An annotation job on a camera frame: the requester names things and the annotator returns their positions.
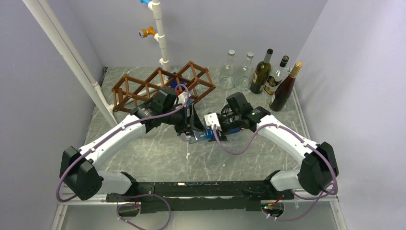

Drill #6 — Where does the clear glass bottle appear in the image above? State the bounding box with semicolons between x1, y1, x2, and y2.
219;49;235;89
235;51;254;91

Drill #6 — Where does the olive green bottle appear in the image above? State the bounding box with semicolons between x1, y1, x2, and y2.
250;48;273;94

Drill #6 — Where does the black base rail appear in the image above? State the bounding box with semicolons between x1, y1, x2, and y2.
106;180;294;214

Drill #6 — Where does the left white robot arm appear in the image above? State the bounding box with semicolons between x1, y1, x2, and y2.
56;84;204;202

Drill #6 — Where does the white pvc pipe stand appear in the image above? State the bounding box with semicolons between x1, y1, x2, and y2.
139;0;169;70

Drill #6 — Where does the clear bottle black cap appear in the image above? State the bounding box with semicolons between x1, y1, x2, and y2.
264;55;289;98

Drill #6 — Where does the brown wooden wine rack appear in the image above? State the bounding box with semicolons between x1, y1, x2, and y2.
112;61;216;113

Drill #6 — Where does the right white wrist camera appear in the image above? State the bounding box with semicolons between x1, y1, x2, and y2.
204;113;222;131

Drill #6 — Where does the white diagonal pole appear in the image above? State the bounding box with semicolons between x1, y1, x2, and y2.
24;0;117;127

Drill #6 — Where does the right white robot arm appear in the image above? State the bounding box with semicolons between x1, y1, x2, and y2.
204;92;338;199

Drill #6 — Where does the dark bottle gold foil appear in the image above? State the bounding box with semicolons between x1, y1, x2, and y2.
270;62;303;112

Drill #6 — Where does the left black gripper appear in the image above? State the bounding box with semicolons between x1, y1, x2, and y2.
162;103;207;138

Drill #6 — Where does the orange pipe fitting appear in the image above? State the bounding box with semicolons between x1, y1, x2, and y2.
139;26;157;38

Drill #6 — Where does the blue labelled clear bottle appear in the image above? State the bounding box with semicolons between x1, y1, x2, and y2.
180;128;241;144

